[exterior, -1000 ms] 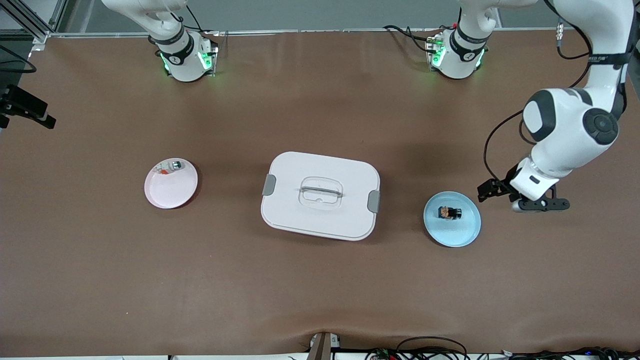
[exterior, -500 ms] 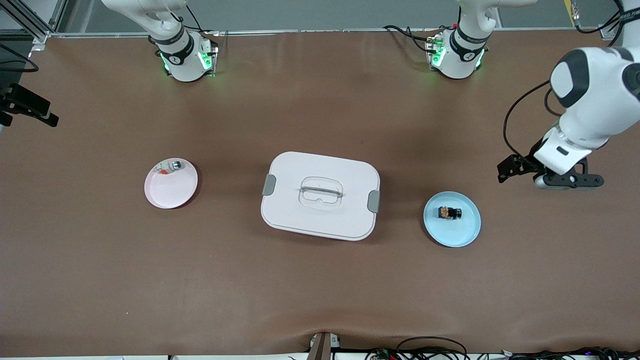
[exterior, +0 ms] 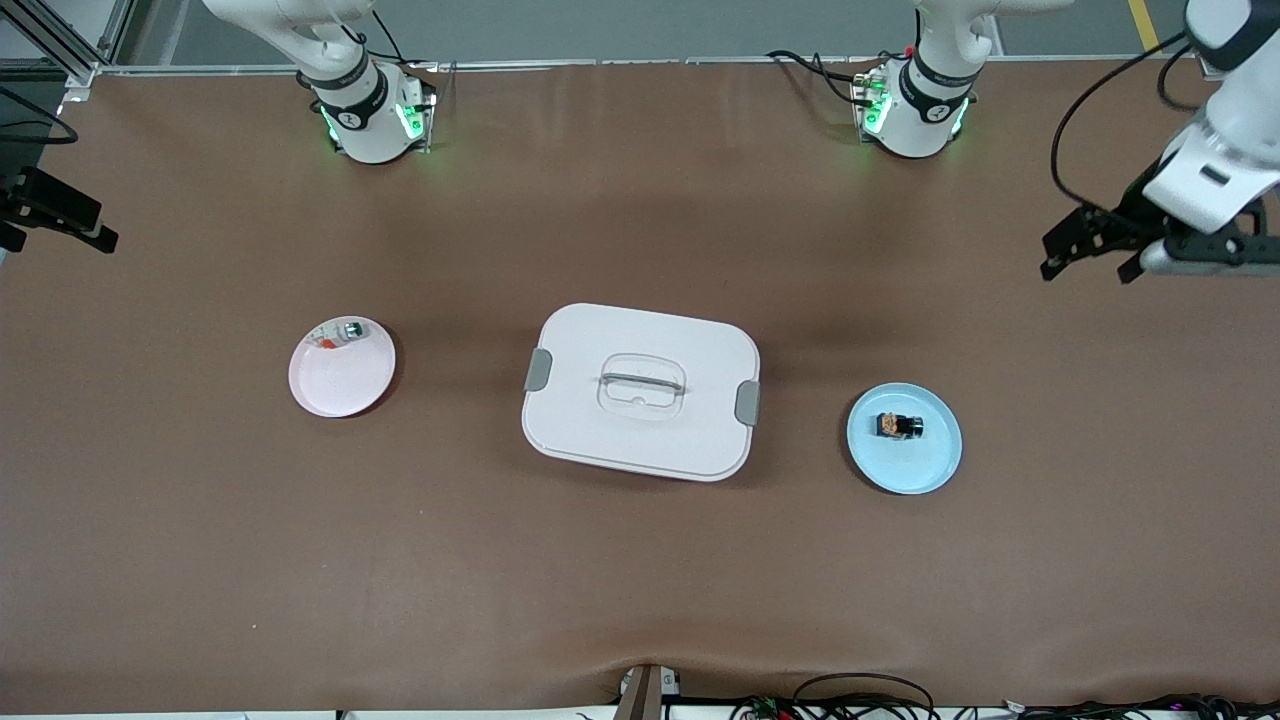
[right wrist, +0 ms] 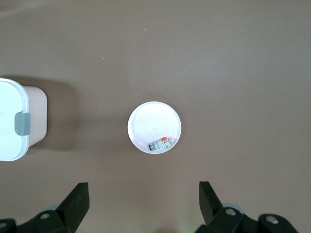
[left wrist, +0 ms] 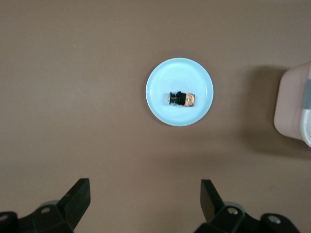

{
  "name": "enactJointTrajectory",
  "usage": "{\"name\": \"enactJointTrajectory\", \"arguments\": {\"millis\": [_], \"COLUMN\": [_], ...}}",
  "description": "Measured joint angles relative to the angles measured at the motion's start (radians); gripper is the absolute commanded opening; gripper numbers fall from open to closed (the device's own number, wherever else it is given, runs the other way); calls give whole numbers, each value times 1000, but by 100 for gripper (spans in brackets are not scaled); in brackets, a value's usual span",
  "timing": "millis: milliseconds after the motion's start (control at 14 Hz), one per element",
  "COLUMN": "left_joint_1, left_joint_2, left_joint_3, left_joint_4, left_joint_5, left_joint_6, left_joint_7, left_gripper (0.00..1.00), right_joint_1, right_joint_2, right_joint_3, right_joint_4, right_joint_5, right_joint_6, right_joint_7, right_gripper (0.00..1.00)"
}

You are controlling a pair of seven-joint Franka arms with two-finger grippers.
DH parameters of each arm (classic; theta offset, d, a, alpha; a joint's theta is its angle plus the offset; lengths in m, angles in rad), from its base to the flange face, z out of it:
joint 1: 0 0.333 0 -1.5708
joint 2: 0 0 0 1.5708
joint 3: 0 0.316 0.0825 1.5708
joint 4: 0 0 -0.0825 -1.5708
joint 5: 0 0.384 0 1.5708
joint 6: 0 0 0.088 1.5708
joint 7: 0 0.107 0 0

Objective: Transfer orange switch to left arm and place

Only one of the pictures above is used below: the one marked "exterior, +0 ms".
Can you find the pink round plate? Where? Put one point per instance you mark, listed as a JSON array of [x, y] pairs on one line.
[[340, 385]]

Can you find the green push-button switch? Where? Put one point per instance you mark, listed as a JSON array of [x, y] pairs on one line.
[[335, 332]]

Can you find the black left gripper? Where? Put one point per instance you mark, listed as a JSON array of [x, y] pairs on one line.
[[1127, 218]]

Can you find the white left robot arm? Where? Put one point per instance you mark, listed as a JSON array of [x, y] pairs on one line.
[[925, 120]]

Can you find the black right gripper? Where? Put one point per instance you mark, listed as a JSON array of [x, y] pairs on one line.
[[30, 196]]

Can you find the large aluminium frame post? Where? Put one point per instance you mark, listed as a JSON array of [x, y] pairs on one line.
[[80, 68]]

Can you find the white lidded storage box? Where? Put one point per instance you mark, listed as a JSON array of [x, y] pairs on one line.
[[640, 445]]

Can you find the light blue round plate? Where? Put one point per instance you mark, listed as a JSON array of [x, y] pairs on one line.
[[900, 470]]

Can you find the orange push-button switch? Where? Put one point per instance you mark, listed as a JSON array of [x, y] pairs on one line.
[[900, 426]]

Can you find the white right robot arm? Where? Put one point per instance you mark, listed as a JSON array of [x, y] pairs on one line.
[[365, 130]]

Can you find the brown camera mount bracket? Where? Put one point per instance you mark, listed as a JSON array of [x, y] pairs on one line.
[[645, 695]]

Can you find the silver table edge rail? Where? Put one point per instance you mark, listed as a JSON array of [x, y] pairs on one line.
[[650, 62]]

